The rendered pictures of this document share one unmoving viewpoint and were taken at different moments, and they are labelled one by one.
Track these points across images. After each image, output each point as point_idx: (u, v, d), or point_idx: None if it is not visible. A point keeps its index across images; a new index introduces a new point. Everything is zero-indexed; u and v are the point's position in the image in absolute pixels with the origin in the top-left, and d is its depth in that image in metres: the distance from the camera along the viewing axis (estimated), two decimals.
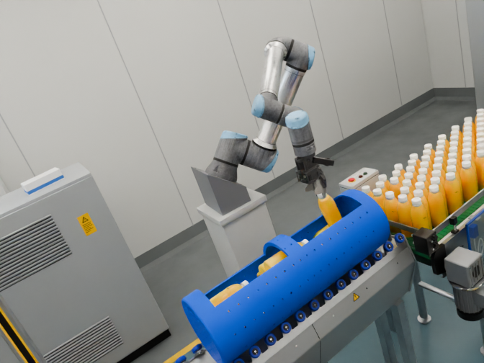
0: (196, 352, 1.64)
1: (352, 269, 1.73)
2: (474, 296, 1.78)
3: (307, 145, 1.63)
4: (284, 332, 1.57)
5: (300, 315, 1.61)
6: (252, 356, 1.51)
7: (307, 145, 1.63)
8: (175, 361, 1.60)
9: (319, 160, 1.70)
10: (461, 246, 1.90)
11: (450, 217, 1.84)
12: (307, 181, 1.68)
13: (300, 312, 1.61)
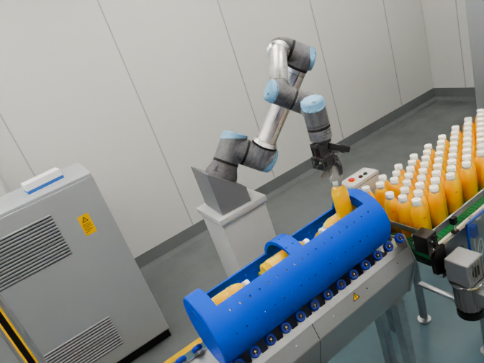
0: (196, 352, 1.64)
1: (353, 269, 1.74)
2: (474, 296, 1.78)
3: (323, 130, 1.58)
4: (282, 331, 1.57)
5: (300, 315, 1.61)
6: (251, 355, 1.51)
7: (323, 130, 1.58)
8: (175, 361, 1.60)
9: (335, 147, 1.65)
10: (461, 246, 1.90)
11: (450, 217, 1.84)
12: (323, 168, 1.64)
13: (301, 312, 1.61)
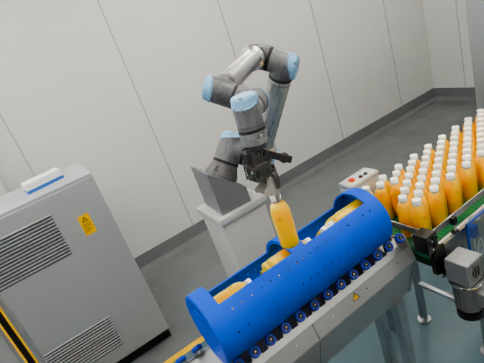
0: (196, 352, 1.64)
1: (355, 270, 1.74)
2: (474, 296, 1.78)
3: (254, 133, 1.31)
4: (281, 329, 1.57)
5: (300, 315, 1.61)
6: (250, 353, 1.51)
7: (255, 133, 1.31)
8: (175, 361, 1.60)
9: (271, 155, 1.38)
10: (461, 246, 1.90)
11: (450, 217, 1.84)
12: (256, 179, 1.36)
13: (302, 313, 1.61)
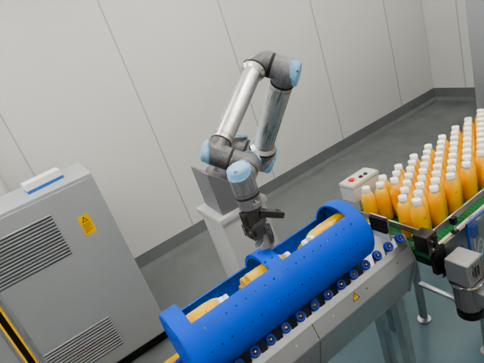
0: None
1: (358, 274, 1.73)
2: (474, 296, 1.78)
3: (250, 200, 1.47)
4: (281, 323, 1.58)
5: (301, 315, 1.61)
6: (251, 346, 1.53)
7: (251, 200, 1.47)
8: (175, 361, 1.60)
9: (266, 214, 1.54)
10: (461, 246, 1.90)
11: (450, 217, 1.84)
12: (253, 238, 1.53)
13: (303, 316, 1.61)
